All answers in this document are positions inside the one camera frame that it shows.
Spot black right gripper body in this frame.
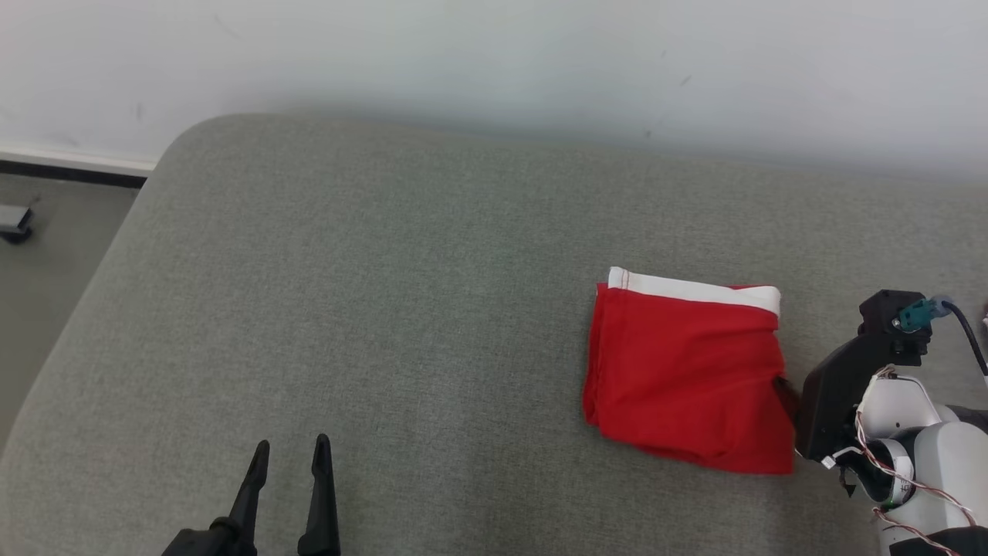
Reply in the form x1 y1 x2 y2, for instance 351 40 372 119
795 336 923 463

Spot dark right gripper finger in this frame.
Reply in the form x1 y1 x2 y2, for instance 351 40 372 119
774 377 802 422

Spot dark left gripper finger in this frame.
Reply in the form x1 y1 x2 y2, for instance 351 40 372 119
299 434 340 556
228 440 271 556

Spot red white-striped shorts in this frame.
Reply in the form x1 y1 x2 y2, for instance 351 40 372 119
583 266 796 476

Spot small grey floor object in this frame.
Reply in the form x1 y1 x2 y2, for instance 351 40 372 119
0 203 36 246

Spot black cable with teal plug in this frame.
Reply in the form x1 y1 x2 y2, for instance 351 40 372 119
894 296 988 379

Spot white black wall baseboard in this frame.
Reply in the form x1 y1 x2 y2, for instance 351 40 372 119
0 141 159 189

